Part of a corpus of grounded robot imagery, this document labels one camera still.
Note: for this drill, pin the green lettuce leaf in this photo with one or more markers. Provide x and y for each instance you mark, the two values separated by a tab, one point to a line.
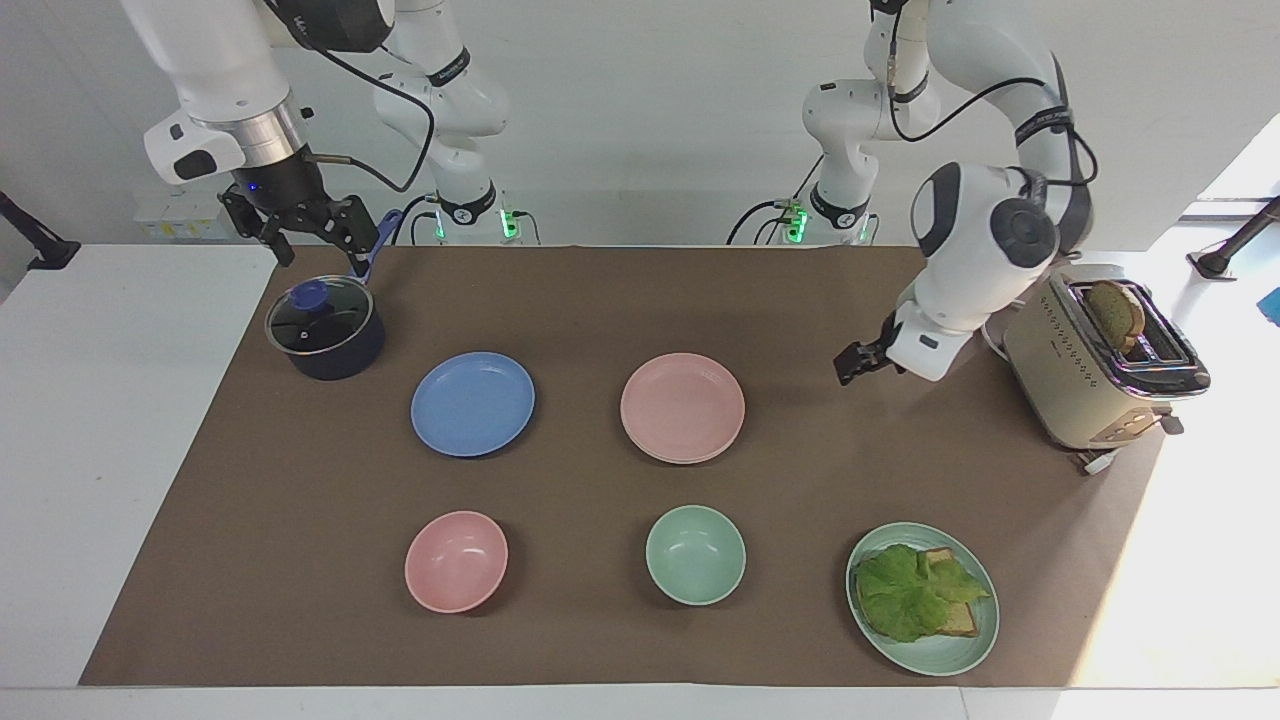
910	595

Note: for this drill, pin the glass lid with blue knob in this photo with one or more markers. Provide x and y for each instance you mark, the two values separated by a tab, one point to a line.
318	315

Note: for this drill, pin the green plate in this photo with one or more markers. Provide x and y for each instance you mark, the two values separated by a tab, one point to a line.
940	655

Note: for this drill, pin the dark blue pot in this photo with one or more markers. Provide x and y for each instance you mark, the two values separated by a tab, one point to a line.
340	355

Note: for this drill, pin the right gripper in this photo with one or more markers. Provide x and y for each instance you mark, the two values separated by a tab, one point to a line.
278	180

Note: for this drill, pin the pink plate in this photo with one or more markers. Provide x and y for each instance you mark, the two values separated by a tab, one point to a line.
682	402

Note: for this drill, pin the brown bread slice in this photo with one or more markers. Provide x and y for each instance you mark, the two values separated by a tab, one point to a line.
1115	312

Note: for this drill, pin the toast slice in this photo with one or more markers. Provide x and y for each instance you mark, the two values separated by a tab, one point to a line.
964	623

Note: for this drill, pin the white plug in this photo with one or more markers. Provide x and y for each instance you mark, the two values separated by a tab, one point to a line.
1098	462

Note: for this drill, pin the black stand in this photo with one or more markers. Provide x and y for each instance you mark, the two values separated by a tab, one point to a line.
1225	257
45	250

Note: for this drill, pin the pink bowl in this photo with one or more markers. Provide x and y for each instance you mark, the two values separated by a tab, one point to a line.
456	560

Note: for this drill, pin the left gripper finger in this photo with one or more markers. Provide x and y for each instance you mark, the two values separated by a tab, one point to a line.
887	330
855	362

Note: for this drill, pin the green bowl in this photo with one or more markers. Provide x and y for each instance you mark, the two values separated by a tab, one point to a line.
695	553

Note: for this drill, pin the blue object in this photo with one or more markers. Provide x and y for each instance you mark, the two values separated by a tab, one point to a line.
1272	306

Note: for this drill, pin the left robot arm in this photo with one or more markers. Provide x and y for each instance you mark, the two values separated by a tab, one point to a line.
975	270

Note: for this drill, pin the beige toaster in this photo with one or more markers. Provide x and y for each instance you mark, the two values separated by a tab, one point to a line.
1060	375

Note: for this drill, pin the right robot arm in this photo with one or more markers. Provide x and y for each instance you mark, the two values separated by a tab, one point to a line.
215	60

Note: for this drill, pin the blue plate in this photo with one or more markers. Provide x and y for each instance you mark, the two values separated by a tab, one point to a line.
472	404

